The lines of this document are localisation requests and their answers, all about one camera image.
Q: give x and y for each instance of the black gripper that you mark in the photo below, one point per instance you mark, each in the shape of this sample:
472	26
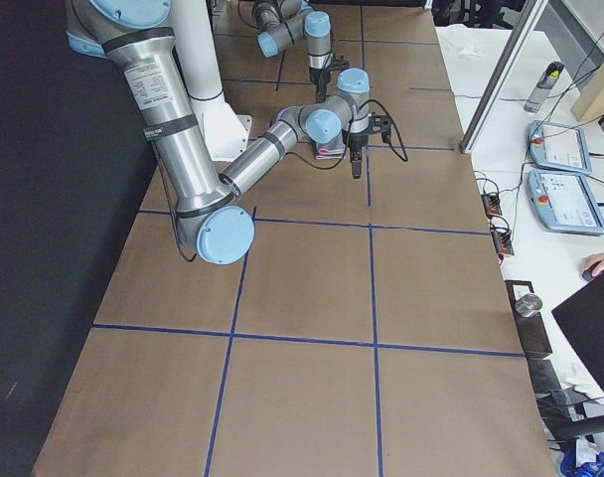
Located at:
320	77
356	140

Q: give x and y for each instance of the pink towel with grey edge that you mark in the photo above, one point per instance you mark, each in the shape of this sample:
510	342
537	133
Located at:
332	149

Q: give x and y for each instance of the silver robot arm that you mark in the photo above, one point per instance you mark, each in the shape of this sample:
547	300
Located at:
284	24
166	53

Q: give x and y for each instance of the upper orange black adapter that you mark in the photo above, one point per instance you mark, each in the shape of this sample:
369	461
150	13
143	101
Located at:
492	204

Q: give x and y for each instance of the orange black adapter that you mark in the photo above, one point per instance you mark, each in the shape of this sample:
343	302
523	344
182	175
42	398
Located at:
492	204
502	240

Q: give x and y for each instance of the crumpled white tissue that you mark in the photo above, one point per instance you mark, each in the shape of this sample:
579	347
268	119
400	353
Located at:
471	52

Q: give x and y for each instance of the lower orange black adapter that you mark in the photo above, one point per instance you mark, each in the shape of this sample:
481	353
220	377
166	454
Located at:
502	240

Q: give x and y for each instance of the upper blue teach pendant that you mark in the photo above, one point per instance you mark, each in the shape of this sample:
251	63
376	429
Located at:
558	147

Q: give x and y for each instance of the blue teach pendant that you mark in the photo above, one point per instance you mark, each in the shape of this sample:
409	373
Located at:
564	203
558	147

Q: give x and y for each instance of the grey water bottle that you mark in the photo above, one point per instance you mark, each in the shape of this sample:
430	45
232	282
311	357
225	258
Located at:
543	87

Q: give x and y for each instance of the lower blue teach pendant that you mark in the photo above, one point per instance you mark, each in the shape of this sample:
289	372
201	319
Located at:
564	203

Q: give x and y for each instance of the small metal cup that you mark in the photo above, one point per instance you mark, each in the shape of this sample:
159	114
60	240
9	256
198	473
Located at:
528	305

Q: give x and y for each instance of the black box under cup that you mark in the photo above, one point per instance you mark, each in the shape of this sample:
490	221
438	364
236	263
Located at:
531	331

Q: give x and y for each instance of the wooden board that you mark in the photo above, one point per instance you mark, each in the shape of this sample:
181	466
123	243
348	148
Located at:
590	103

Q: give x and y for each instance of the seated man in black shirt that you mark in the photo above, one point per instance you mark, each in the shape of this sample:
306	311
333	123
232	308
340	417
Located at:
594	264

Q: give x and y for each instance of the black monitor corner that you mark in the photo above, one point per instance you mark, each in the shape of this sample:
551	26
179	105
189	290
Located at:
581	320

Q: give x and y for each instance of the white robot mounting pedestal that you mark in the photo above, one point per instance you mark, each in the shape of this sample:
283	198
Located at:
225	132

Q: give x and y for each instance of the aluminium frame post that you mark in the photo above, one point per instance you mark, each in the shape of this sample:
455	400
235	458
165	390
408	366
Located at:
506	62

